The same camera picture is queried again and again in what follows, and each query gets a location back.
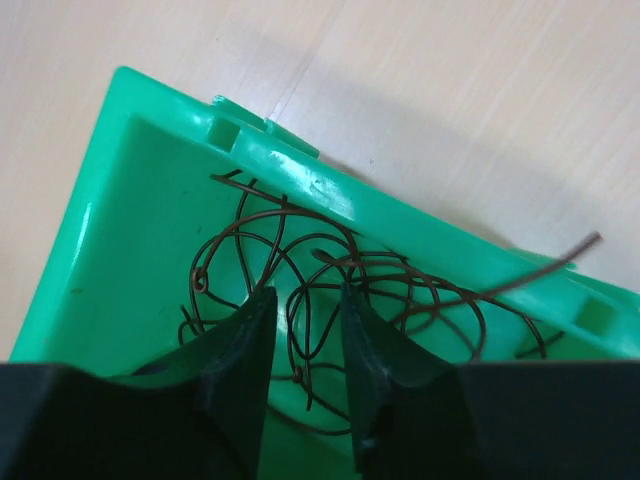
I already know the dark wire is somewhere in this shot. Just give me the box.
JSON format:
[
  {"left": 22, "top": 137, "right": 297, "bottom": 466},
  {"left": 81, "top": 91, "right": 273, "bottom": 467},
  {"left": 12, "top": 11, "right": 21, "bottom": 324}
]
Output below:
[{"left": 177, "top": 169, "right": 566, "bottom": 436}]

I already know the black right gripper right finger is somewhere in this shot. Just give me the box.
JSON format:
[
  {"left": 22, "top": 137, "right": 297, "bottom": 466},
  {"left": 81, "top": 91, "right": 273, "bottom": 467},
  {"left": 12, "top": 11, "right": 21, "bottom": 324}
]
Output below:
[{"left": 341, "top": 285, "right": 639, "bottom": 479}]

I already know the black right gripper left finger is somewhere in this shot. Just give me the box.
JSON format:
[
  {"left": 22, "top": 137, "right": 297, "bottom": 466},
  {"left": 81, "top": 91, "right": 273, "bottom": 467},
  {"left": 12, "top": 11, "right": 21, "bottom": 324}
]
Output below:
[{"left": 1, "top": 287, "right": 277, "bottom": 479}]

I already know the far green plastic bin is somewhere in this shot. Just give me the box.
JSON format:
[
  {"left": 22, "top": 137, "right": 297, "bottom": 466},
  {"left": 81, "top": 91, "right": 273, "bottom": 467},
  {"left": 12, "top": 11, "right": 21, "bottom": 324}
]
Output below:
[{"left": 2, "top": 68, "right": 639, "bottom": 479}]

